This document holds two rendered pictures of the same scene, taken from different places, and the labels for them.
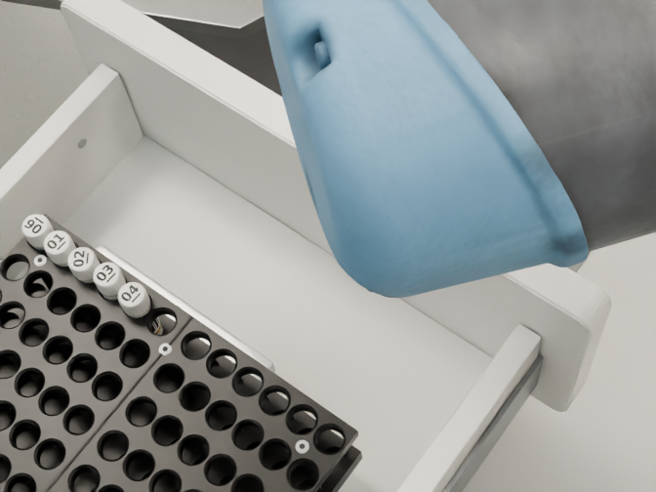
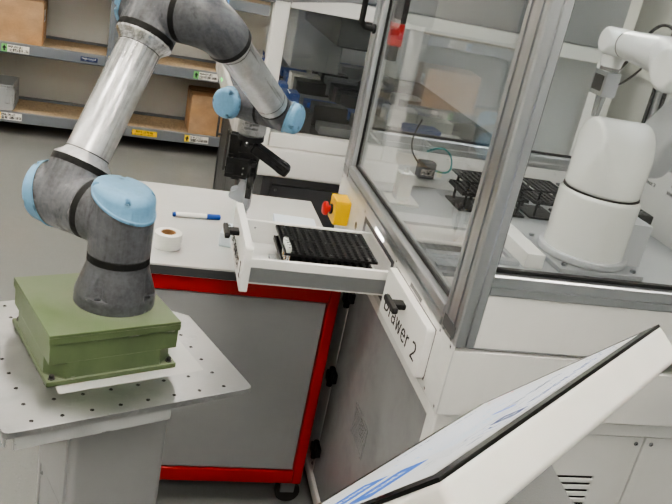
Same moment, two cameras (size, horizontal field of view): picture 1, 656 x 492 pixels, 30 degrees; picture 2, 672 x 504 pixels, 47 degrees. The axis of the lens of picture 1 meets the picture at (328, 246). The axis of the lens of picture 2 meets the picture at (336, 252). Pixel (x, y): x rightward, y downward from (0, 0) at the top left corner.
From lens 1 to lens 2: 1.95 m
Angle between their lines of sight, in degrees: 92
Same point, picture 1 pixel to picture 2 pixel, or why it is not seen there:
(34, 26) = not seen: outside the picture
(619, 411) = (218, 259)
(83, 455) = (310, 240)
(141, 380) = (294, 239)
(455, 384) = not seen: hidden behind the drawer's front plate
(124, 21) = (248, 241)
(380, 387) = (257, 249)
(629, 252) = (186, 262)
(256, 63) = not seen: hidden behind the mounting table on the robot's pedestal
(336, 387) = (262, 252)
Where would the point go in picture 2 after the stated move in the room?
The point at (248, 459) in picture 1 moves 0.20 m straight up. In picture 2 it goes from (291, 230) to (305, 152)
